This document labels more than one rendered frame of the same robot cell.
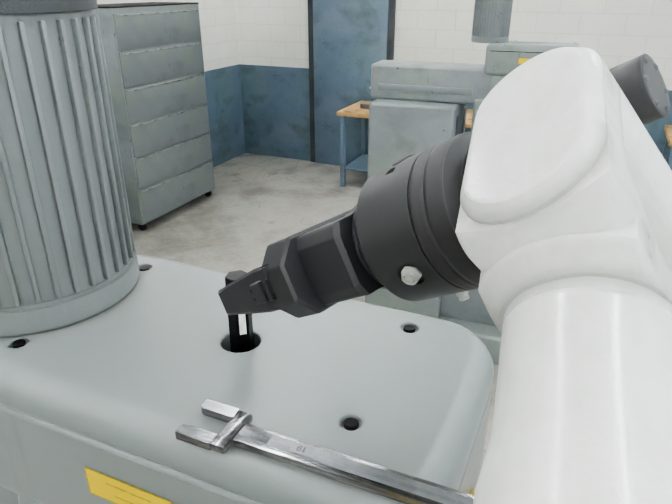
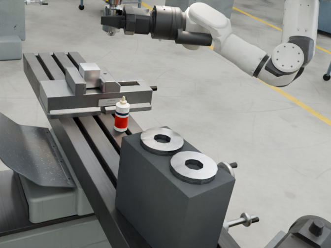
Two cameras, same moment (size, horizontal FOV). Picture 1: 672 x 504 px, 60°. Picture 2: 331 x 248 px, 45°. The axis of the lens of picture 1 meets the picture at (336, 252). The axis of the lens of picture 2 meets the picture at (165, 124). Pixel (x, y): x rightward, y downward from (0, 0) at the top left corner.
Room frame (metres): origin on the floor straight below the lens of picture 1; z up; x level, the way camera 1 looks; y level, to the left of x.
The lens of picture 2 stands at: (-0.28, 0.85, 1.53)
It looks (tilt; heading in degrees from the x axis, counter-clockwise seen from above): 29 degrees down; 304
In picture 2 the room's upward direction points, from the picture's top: 9 degrees clockwise
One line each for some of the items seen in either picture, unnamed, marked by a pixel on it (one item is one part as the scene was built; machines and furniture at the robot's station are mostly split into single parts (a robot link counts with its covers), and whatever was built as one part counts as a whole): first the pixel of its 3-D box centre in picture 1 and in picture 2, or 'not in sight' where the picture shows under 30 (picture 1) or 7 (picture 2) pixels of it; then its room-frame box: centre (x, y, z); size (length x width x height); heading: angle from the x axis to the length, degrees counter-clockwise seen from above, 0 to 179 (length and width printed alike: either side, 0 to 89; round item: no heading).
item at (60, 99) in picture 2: not in sight; (97, 89); (0.58, 0.00, 0.96); 0.35 x 0.15 x 0.11; 64
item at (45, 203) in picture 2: not in sight; (100, 165); (0.46, 0.09, 0.76); 0.50 x 0.35 x 0.12; 66
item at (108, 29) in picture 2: not in sight; (112, 20); (0.46, 0.09, 1.23); 0.05 x 0.05 x 0.05
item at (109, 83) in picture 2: not in sight; (105, 78); (0.57, -0.02, 0.99); 0.12 x 0.06 x 0.04; 154
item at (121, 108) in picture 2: not in sight; (122, 112); (0.42, 0.05, 0.96); 0.04 x 0.04 x 0.11
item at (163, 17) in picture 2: not in sight; (146, 22); (0.39, 0.02, 1.24); 0.13 x 0.12 x 0.10; 138
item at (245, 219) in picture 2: not in sight; (237, 221); (0.11, -0.34, 0.48); 0.22 x 0.06 x 0.06; 66
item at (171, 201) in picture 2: not in sight; (170, 190); (0.07, 0.28, 1.00); 0.22 x 0.12 x 0.20; 166
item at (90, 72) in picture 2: not in sight; (89, 75); (0.59, 0.03, 1.01); 0.06 x 0.05 x 0.06; 154
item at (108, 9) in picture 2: not in sight; (113, 8); (0.46, 0.09, 1.26); 0.05 x 0.05 x 0.01
